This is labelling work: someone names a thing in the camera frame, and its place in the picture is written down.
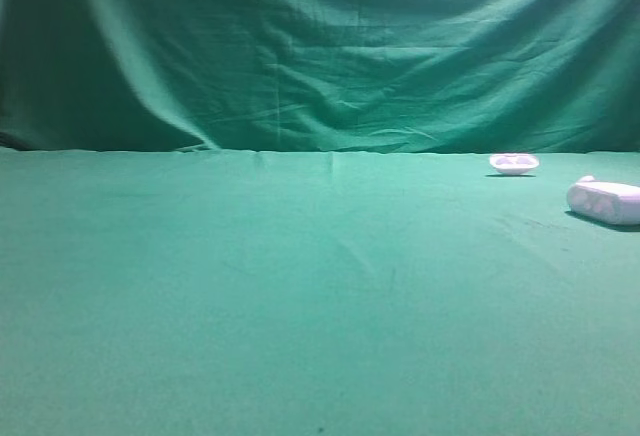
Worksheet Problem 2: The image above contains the green table cloth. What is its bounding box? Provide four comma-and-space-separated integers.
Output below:
1, 151, 639, 435

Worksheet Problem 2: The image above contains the white open earphone case lid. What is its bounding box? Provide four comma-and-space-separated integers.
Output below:
489, 153, 540, 176

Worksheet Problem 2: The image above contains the white bluetooth earphone case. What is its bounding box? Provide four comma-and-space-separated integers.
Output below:
566, 175, 639, 226

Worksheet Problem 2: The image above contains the green backdrop curtain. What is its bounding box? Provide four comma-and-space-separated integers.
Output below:
1, 0, 639, 153

